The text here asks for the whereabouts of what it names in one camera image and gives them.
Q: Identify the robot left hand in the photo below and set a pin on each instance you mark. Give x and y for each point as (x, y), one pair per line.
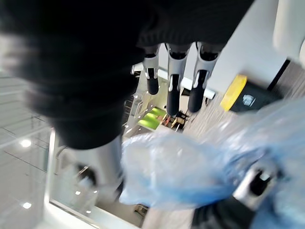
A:
(255, 183)

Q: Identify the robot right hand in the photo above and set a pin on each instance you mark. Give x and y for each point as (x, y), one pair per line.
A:
(78, 71)

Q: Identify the blue plastic garbage bag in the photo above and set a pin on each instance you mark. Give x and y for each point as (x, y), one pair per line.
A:
(176, 167)

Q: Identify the black trash can yellow lid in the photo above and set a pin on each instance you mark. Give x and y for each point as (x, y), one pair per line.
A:
(250, 95)

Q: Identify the green cushioned seat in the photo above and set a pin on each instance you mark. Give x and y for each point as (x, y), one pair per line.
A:
(151, 118)

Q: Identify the white rounded pillar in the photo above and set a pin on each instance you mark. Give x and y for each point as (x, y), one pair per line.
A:
(289, 26)

